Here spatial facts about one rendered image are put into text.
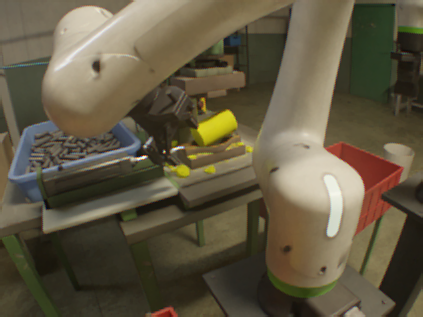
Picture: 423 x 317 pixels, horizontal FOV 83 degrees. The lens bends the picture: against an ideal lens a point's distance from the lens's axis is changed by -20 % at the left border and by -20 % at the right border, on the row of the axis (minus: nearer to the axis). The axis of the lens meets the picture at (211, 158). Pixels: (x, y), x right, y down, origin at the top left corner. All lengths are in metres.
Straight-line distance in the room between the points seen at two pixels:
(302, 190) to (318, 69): 0.21
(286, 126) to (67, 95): 0.33
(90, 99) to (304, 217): 0.27
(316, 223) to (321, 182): 0.05
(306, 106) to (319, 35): 0.12
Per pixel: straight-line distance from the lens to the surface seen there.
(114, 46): 0.28
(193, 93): 0.69
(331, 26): 0.48
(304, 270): 0.40
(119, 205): 0.65
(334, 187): 0.35
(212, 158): 0.76
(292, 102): 0.47
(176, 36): 0.28
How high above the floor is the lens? 1.33
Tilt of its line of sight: 25 degrees down
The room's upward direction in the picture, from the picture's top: 3 degrees counter-clockwise
